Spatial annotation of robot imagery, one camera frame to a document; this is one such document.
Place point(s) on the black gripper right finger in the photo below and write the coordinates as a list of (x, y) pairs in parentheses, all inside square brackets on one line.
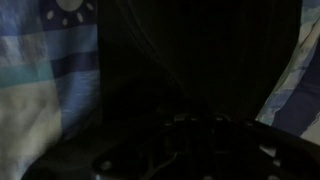
[(266, 156)]

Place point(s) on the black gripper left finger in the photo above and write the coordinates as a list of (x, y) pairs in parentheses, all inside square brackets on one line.
[(140, 156)]

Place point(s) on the black trousers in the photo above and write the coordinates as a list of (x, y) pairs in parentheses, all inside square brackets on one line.
[(200, 56)]

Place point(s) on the blue plaid bed cover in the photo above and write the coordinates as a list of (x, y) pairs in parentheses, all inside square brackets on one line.
[(36, 83)]

